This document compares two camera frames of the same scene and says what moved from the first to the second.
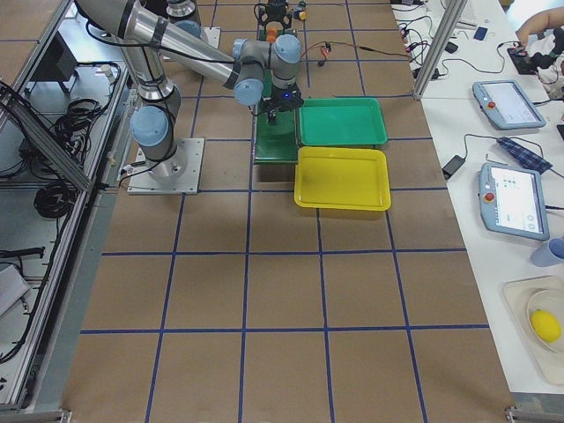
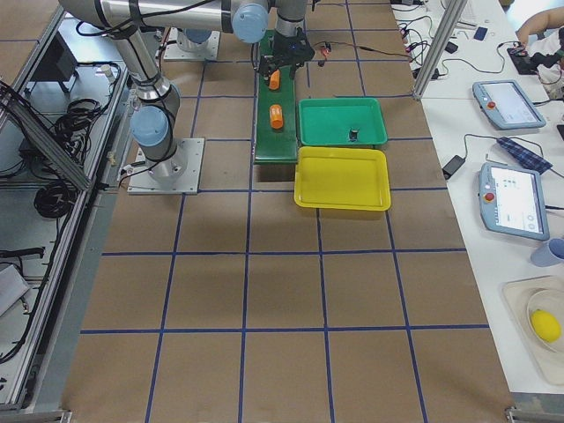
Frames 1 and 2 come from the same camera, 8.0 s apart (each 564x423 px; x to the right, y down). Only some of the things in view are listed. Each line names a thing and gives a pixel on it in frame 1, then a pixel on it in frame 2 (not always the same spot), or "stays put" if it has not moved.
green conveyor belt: [276, 143] stays put
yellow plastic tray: [342, 178] stays put
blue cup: [549, 254] stays put
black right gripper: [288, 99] → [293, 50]
